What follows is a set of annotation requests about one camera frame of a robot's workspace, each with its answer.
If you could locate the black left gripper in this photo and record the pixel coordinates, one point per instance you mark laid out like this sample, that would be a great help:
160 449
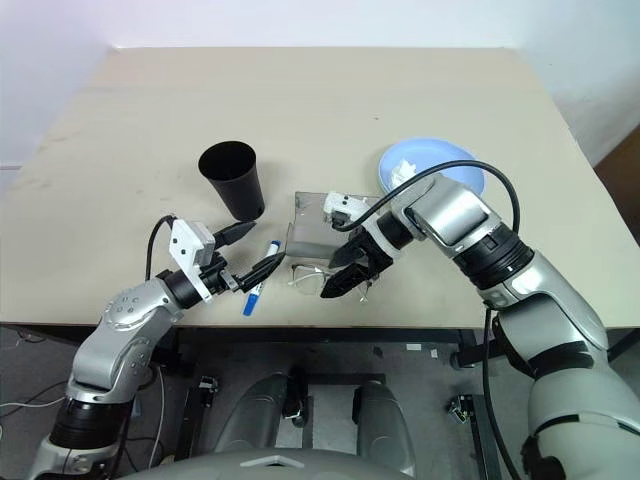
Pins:
217 280

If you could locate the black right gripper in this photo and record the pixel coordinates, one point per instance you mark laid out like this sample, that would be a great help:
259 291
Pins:
372 257

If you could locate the thin-framed clear glasses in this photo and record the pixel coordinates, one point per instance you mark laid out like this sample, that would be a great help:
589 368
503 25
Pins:
307 280

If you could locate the blue and white marker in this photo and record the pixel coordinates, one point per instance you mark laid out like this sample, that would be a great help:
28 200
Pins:
251 302

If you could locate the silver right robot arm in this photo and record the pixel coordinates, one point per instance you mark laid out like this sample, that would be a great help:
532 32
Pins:
545 310

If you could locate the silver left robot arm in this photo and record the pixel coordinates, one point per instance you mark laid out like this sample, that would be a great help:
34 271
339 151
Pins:
115 350

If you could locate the grey open glasses case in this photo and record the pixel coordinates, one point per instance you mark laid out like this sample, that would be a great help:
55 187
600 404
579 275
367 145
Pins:
310 240

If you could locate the black plastic cup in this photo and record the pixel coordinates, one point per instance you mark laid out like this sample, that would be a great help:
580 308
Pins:
240 195

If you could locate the crumpled white tissue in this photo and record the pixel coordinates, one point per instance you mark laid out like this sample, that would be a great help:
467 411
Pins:
402 170

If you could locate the light blue plate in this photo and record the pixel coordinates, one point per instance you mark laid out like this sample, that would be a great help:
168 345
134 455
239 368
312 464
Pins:
440 150

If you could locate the dark grey rounded robot leg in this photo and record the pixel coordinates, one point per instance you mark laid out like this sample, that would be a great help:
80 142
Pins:
382 425
260 415

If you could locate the grey robot torso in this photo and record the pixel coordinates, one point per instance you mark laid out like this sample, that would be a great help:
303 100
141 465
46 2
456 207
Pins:
250 467

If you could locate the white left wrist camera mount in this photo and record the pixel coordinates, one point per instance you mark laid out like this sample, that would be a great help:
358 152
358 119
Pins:
185 240

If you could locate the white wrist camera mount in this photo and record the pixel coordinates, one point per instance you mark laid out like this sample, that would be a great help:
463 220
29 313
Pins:
350 202
185 240

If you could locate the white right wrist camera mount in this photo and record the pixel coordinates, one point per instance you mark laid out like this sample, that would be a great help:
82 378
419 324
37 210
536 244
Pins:
350 202

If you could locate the black table frame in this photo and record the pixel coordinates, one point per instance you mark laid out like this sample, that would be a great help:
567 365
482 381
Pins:
320 336

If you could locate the black stand rail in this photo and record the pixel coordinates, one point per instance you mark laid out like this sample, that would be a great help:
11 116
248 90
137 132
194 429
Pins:
480 435
192 420

